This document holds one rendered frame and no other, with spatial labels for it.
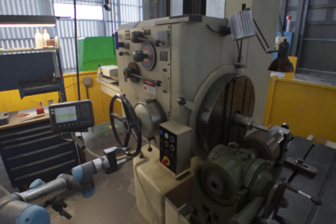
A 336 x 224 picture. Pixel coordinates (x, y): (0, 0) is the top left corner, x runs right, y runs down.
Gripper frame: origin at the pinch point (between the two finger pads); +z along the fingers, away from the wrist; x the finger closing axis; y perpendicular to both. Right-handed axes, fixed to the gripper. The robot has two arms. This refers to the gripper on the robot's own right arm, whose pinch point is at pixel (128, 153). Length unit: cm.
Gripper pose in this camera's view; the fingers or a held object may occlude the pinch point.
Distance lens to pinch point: 114.8
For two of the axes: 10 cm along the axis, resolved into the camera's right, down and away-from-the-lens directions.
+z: 7.7, -1.9, 6.0
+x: 0.9, 9.8, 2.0
